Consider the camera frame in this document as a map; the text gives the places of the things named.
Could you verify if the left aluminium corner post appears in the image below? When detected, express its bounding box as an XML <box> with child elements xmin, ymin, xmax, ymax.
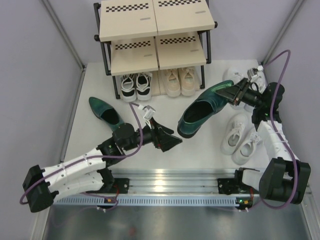
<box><xmin>39</xmin><ymin>0</ymin><xmax>85</xmax><ymax>71</ymax></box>

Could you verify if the white sneaker front right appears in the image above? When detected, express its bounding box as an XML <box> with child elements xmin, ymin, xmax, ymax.
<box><xmin>231</xmin><ymin>127</ymin><xmax>263</xmax><ymax>166</ymax></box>

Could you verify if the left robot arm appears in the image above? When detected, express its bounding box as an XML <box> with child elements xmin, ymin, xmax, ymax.
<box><xmin>20</xmin><ymin>119</ymin><xmax>182</xmax><ymax>213</ymax></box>

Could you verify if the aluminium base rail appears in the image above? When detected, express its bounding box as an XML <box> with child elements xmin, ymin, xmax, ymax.
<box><xmin>111</xmin><ymin>168</ymin><xmax>235</xmax><ymax>196</ymax></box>

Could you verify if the aluminium corner post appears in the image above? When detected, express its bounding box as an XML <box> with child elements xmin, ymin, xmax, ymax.
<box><xmin>260</xmin><ymin>0</ymin><xmax>306</xmax><ymax>65</ymax></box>
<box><xmin>39</xmin><ymin>0</ymin><xmax>85</xmax><ymax>71</ymax></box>

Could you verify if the white sneaker back left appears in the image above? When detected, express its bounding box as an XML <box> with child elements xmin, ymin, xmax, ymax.
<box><xmin>222</xmin><ymin>67</ymin><xmax>245</xmax><ymax>110</ymax></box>

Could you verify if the green pointed shoe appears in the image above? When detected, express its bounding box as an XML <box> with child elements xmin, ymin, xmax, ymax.
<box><xmin>177</xmin><ymin>80</ymin><xmax>234</xmax><ymax>139</ymax></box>
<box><xmin>88</xmin><ymin>96</ymin><xmax>125</xmax><ymax>132</ymax></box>

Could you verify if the beige lace sneaker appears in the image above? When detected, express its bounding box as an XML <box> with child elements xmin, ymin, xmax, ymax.
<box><xmin>178</xmin><ymin>67</ymin><xmax>196</xmax><ymax>97</ymax></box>
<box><xmin>160</xmin><ymin>68</ymin><xmax>181</xmax><ymax>98</ymax></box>

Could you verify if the white sneaker front left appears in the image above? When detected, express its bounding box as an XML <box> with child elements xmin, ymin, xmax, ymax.
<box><xmin>220</xmin><ymin>113</ymin><xmax>248</xmax><ymax>155</ymax></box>

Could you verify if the black white sneaker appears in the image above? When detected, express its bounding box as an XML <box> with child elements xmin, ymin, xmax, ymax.
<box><xmin>135</xmin><ymin>72</ymin><xmax>153</xmax><ymax>101</ymax></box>
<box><xmin>120</xmin><ymin>73</ymin><xmax>137</xmax><ymax>103</ymax></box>

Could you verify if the right aluminium corner post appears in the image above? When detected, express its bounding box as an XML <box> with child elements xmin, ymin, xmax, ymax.
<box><xmin>260</xmin><ymin>0</ymin><xmax>306</xmax><ymax>65</ymax></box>

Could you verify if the white sneaker back right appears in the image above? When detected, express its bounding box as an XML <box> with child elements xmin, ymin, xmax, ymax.
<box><xmin>244</xmin><ymin>72</ymin><xmax>267</xmax><ymax>113</ymax></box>

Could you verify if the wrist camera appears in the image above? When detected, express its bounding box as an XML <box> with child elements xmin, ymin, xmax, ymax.
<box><xmin>247</xmin><ymin>65</ymin><xmax>264</xmax><ymax>82</ymax></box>
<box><xmin>138</xmin><ymin>104</ymin><xmax>156</xmax><ymax>121</ymax></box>

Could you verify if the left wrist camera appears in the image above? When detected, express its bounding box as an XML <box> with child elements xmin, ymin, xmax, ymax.
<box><xmin>138</xmin><ymin>104</ymin><xmax>156</xmax><ymax>121</ymax></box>

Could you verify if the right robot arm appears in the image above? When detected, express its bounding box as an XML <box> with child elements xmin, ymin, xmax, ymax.
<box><xmin>216</xmin><ymin>78</ymin><xmax>311</xmax><ymax>205</ymax></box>

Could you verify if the slotted cable duct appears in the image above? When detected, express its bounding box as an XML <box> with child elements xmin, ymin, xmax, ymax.
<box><xmin>54</xmin><ymin>195</ymin><xmax>253</xmax><ymax>207</ymax></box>

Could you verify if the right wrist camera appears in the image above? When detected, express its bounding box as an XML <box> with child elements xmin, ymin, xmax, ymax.
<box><xmin>247</xmin><ymin>65</ymin><xmax>264</xmax><ymax>82</ymax></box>

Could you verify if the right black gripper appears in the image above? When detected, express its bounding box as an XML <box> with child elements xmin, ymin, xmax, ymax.
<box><xmin>215</xmin><ymin>77</ymin><xmax>265</xmax><ymax>109</ymax></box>

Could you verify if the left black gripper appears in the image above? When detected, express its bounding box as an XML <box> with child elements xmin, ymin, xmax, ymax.
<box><xmin>123</xmin><ymin>117</ymin><xmax>182</xmax><ymax>152</ymax></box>

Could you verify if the beige three-tier shoe shelf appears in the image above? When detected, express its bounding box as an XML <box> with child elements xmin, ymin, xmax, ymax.
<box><xmin>92</xmin><ymin>0</ymin><xmax>218</xmax><ymax>100</ymax></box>

